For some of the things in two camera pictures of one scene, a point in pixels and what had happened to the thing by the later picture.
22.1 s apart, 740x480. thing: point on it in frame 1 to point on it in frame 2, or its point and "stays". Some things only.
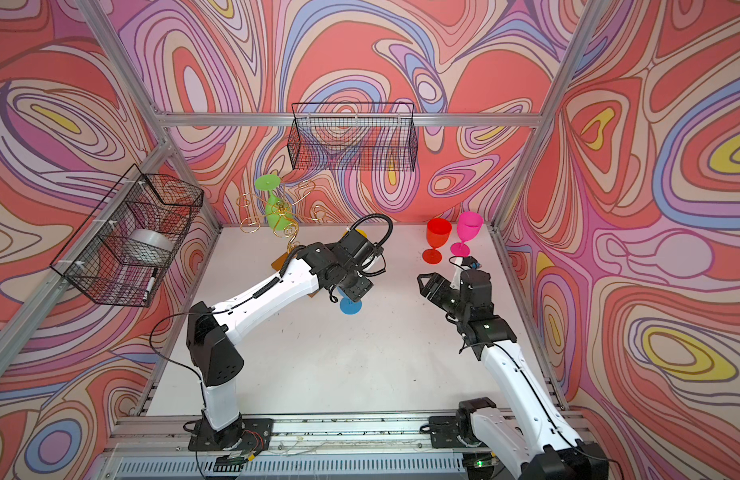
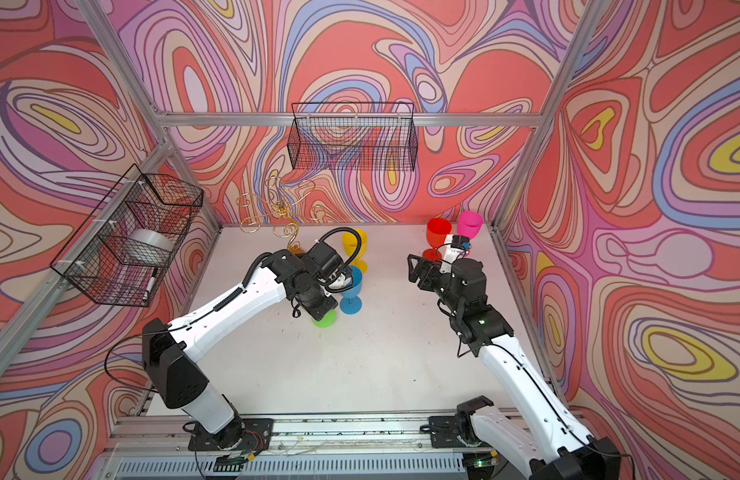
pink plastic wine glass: [469, 227] stays
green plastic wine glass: [279, 213] to [327, 320]
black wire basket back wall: [353, 136] stays
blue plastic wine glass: [348, 306] stays
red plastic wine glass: [438, 232] stays
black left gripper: [365, 286] to [331, 304]
